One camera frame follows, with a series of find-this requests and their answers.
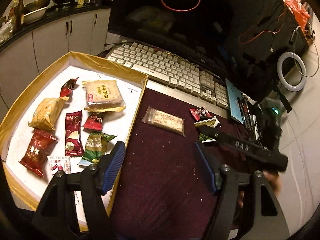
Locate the green gold garlic snack bag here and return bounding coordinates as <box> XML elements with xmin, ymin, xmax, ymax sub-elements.
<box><xmin>199</xmin><ymin>133</ymin><xmax>216</xmax><ymax>143</ymax></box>

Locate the salted egg yolk biscuit pack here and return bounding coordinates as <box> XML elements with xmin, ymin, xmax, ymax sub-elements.
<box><xmin>82</xmin><ymin>80</ymin><xmax>126</xmax><ymax>112</ymax></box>

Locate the red black candy bar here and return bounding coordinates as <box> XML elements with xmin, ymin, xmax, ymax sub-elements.
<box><xmin>60</xmin><ymin>77</ymin><xmax>78</xmax><ymax>97</ymax></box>

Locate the tall red snack packet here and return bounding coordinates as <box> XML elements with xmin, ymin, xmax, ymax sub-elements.
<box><xmin>65</xmin><ymin>111</ymin><xmax>84</xmax><ymax>157</ymax></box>

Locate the small red folded packet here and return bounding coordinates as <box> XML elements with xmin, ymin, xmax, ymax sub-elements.
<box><xmin>83</xmin><ymin>112</ymin><xmax>103</xmax><ymax>132</ymax></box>

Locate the dark red table cloth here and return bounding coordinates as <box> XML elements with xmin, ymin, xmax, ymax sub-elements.
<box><xmin>110</xmin><ymin>89</ymin><xmax>216</xmax><ymax>239</ymax></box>

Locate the white red small sachet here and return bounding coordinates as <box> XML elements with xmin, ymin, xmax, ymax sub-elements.
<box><xmin>47</xmin><ymin>156</ymin><xmax>71</xmax><ymax>176</ymax></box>

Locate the white silver snack packet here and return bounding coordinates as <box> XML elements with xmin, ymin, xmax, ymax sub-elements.
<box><xmin>194</xmin><ymin>116</ymin><xmax>221</xmax><ymax>128</ymax></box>

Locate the black marker pen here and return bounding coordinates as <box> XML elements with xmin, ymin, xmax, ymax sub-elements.
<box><xmin>238</xmin><ymin>98</ymin><xmax>252</xmax><ymax>131</ymax></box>

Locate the clear wrapped biscuit bar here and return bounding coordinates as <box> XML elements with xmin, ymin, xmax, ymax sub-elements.
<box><xmin>142</xmin><ymin>106</ymin><xmax>184</xmax><ymax>136</ymax></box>

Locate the gold cardboard box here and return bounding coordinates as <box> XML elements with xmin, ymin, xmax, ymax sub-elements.
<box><xmin>1</xmin><ymin>52</ymin><xmax>148</xmax><ymax>239</ymax></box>

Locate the small red candy wrapper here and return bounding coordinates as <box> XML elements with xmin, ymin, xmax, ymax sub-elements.
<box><xmin>189</xmin><ymin>107</ymin><xmax>213</xmax><ymax>121</ymax></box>

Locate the blue notebook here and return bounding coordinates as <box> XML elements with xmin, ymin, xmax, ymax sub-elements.
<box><xmin>225</xmin><ymin>79</ymin><xmax>244</xmax><ymax>124</ymax></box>

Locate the dark red snack bag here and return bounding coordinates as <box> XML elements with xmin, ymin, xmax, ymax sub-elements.
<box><xmin>19</xmin><ymin>128</ymin><xmax>57</xmax><ymax>178</ymax></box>

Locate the yellow snack bag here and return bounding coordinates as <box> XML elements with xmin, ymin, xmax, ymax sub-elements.
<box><xmin>28</xmin><ymin>96</ymin><xmax>69</xmax><ymax>131</ymax></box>

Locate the beige mechanical keyboard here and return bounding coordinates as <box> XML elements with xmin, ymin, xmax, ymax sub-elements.
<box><xmin>105</xmin><ymin>41</ymin><xmax>229</xmax><ymax>109</ymax></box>

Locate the black computer monitor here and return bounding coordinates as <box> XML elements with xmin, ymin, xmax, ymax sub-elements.
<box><xmin>108</xmin><ymin>0</ymin><xmax>308</xmax><ymax>101</ymax></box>

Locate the orange plastic bag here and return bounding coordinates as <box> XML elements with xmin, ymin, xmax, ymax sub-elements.
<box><xmin>284</xmin><ymin>0</ymin><xmax>310</xmax><ymax>32</ymax></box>

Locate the dark glass bottle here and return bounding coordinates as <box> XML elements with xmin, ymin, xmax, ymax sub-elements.
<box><xmin>16</xmin><ymin>0</ymin><xmax>24</xmax><ymax>32</ymax></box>

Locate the white ring light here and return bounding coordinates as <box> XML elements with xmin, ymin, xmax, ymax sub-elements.
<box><xmin>277</xmin><ymin>52</ymin><xmax>306</xmax><ymax>92</ymax></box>

